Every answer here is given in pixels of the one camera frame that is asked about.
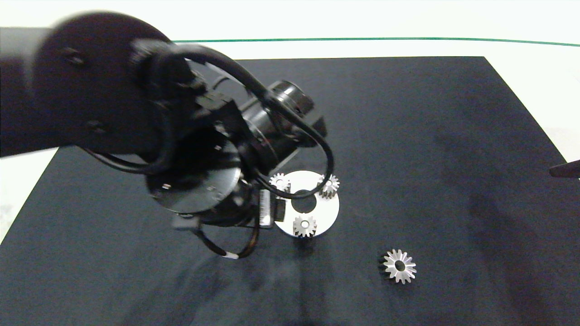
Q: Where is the small steel gear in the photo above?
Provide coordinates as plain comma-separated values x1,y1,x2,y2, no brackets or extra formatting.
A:
317,174,340,200
269,173,291,193
293,214,317,238

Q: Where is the larger steel gear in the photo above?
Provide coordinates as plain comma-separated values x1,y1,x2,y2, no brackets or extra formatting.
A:
380,249,417,285

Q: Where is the round white plate with pins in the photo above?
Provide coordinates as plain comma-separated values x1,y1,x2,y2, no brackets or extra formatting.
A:
272,170,340,238

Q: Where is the dark mat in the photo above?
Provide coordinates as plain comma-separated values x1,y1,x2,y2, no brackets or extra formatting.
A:
0,56,580,326

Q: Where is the boxy shiny wrist camera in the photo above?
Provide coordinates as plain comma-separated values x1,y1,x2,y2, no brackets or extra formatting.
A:
259,189,274,228

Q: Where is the black cable loop white tag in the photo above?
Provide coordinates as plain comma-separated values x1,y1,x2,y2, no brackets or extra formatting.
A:
194,213,261,260

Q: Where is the short black cable loop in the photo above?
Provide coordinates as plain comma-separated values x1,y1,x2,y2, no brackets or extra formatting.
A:
84,113,177,176

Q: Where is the long black cable loop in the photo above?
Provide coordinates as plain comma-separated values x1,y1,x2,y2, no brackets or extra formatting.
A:
136,40,335,200

